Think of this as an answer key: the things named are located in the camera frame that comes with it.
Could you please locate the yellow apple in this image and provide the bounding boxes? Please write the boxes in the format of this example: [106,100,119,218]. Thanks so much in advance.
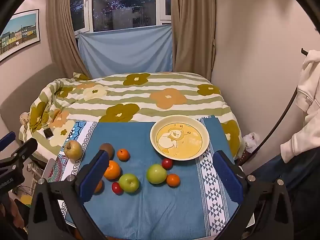
[64,140,83,160]

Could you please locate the blue jeans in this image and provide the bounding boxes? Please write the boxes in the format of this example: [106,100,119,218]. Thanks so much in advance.
[250,152,320,190]

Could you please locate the green apple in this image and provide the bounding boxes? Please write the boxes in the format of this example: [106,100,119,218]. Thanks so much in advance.
[118,173,140,193]
[146,164,167,185]

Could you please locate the white plastic bag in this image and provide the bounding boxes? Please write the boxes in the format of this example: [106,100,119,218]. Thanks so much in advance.
[242,132,260,153]

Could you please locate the brown kiwi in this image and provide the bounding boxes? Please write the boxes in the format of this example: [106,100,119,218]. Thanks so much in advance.
[99,143,115,159]

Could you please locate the window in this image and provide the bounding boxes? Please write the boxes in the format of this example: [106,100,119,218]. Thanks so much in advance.
[69,0,173,33]

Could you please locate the beige curtain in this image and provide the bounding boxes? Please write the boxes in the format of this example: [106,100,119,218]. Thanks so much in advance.
[46,0,92,79]
[171,0,217,80]

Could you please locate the person's left hand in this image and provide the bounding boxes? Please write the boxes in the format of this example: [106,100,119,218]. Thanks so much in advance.
[0,199,24,230]

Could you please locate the floral striped blanket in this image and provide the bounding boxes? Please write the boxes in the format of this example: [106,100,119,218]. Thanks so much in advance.
[19,72,244,160]

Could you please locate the framed wall picture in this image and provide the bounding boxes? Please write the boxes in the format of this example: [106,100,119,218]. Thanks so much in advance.
[0,9,40,63]

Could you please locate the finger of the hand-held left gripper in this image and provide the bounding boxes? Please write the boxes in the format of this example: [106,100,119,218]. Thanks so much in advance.
[0,138,38,170]
[0,131,16,153]

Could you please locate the blue patterned tablecloth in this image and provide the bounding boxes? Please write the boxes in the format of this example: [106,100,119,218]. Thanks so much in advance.
[46,115,255,240]

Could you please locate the light blue hanging cloth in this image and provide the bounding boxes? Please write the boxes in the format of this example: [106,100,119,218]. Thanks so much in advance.
[78,24,173,78]

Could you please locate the white hoodie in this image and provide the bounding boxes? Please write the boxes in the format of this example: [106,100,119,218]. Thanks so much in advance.
[280,50,320,163]

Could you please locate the yellow bear print plate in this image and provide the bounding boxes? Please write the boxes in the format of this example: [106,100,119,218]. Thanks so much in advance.
[150,115,210,161]

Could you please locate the black curved cable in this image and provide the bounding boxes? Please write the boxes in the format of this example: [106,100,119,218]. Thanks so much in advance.
[254,86,299,154]

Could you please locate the small tangerine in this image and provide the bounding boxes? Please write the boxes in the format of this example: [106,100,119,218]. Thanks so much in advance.
[117,149,130,162]
[166,173,180,187]

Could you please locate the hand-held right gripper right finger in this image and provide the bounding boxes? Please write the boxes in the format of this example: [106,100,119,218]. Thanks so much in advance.
[202,150,294,240]

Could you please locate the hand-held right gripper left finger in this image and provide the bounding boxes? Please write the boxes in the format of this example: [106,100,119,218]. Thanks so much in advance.
[27,149,112,240]

